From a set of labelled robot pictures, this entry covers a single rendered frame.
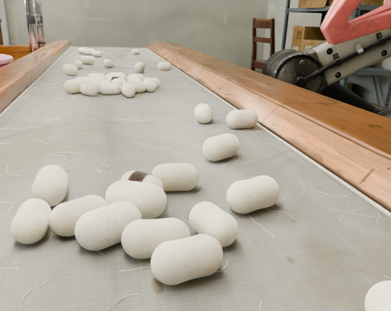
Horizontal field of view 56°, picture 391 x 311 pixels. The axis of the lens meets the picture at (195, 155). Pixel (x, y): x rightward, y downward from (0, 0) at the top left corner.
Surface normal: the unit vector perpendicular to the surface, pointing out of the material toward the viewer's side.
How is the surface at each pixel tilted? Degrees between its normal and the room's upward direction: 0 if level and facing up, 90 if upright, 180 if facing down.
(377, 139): 0
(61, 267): 0
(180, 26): 90
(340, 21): 97
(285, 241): 0
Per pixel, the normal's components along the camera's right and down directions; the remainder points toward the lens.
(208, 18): 0.21, 0.34
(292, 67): 0.00, 0.35
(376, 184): -0.66, -0.63
